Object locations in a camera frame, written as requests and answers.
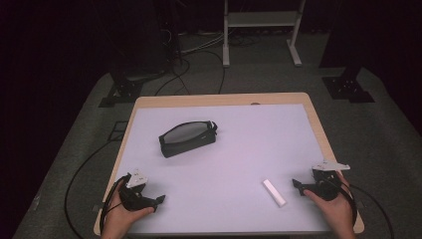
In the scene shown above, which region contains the white cable bundle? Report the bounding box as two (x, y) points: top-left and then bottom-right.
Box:
(178, 31), (227, 56)

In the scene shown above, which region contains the white table mat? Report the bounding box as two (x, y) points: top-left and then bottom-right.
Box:
(114, 104), (332, 234)

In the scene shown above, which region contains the black floor cable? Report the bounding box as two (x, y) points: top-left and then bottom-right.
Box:
(64, 138), (117, 239)
(153, 49), (227, 97)

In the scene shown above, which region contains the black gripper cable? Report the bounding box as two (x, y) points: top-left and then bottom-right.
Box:
(337, 180), (396, 239)
(99, 173), (132, 233)

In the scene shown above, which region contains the wooden table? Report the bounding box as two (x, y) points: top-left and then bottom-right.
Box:
(93, 92), (365, 237)

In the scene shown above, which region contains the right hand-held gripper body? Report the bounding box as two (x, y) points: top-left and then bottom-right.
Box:
(303, 160), (351, 202)

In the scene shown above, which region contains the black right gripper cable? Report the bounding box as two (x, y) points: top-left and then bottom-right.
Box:
(337, 180), (396, 239)

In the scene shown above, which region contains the person's right hand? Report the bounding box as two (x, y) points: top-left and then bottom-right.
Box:
(303, 171), (355, 236)

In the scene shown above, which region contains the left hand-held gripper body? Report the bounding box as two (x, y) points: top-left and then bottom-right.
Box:
(118, 168), (159, 212)

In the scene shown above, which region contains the black square floor frame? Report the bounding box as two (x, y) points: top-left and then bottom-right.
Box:
(106, 119), (129, 142)

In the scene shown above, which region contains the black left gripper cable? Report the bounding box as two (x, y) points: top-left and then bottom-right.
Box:
(99, 173), (132, 233)

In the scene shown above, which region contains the white eraser block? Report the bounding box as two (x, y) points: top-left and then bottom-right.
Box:
(262, 178), (288, 208)

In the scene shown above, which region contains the person's left hand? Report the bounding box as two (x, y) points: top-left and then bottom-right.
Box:
(101, 189), (156, 237)

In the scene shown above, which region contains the white metal stand frame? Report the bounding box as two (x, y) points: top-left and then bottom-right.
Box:
(222, 0), (307, 69)

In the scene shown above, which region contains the black pencil case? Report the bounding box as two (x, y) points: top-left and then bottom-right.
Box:
(158, 119), (219, 159)

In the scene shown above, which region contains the black stand base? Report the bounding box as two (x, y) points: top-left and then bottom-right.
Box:
(320, 64), (376, 105)
(98, 68), (167, 109)

